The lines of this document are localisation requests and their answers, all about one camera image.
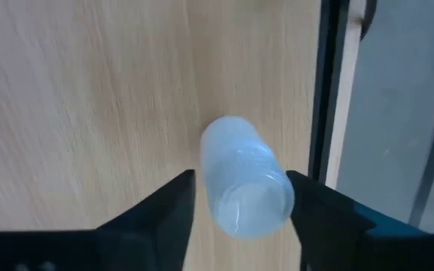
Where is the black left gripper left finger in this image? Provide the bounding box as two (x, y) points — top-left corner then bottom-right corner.
(96, 169), (197, 271)

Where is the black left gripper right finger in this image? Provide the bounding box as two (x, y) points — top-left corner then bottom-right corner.
(285, 169), (377, 271)

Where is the translucent white pill bottle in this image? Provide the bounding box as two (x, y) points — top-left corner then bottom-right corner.
(200, 115), (296, 241)

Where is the light wooden shelf board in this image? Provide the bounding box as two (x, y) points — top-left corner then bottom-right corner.
(0, 0), (322, 271)

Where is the black metal rig frame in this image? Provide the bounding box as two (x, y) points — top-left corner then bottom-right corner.
(307, 0), (350, 182)

